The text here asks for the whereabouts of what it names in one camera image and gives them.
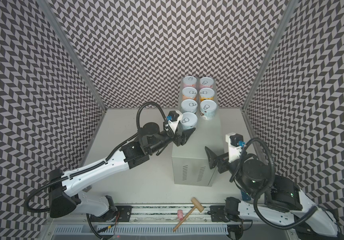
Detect small pink toy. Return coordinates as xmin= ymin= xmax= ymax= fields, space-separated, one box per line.
xmin=177 ymin=210 xmax=184 ymax=221

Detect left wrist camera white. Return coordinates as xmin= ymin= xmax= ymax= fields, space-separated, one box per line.
xmin=165 ymin=110 xmax=183 ymax=134

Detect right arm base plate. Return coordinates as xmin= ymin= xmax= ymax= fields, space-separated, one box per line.
xmin=207 ymin=205 xmax=251 ymax=223

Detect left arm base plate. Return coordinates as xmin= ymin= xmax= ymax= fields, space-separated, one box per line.
xmin=89 ymin=205 xmax=133 ymax=223

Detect aluminium rail frame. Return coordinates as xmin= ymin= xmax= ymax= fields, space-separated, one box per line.
xmin=38 ymin=203 xmax=301 ymax=240

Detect grey metal cabinet box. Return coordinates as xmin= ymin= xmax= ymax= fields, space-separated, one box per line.
xmin=171 ymin=78 xmax=226 ymax=187

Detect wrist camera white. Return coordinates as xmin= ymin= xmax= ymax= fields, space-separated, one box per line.
xmin=165 ymin=110 xmax=183 ymax=134
xmin=226 ymin=133 xmax=246 ymax=163

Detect can teal label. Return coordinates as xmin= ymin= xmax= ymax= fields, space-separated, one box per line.
xmin=181 ymin=112 xmax=198 ymax=131
xmin=181 ymin=99 xmax=198 ymax=114

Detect can teal label back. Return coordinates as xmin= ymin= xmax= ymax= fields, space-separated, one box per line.
xmin=181 ymin=99 xmax=198 ymax=114

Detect white vent grille strip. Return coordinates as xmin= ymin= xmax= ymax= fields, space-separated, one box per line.
xmin=54 ymin=225 xmax=229 ymax=236

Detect pink label can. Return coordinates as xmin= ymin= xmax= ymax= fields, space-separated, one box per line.
xmin=182 ymin=76 xmax=197 ymax=88
xmin=200 ymin=77 xmax=215 ymax=90

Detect orange label can front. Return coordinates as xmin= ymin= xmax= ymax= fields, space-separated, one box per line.
xmin=199 ymin=88 xmax=216 ymax=102

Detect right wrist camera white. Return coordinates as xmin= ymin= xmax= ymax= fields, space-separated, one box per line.
xmin=226 ymin=133 xmax=246 ymax=163

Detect wooden mallet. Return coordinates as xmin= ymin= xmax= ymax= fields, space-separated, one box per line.
xmin=173 ymin=197 xmax=205 ymax=232

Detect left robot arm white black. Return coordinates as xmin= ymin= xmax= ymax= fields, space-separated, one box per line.
xmin=23 ymin=102 xmax=196 ymax=240

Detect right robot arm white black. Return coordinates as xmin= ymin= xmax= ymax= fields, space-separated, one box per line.
xmin=205 ymin=134 xmax=344 ymax=240

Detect small blue box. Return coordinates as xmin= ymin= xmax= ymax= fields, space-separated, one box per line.
xmin=241 ymin=191 xmax=252 ymax=202

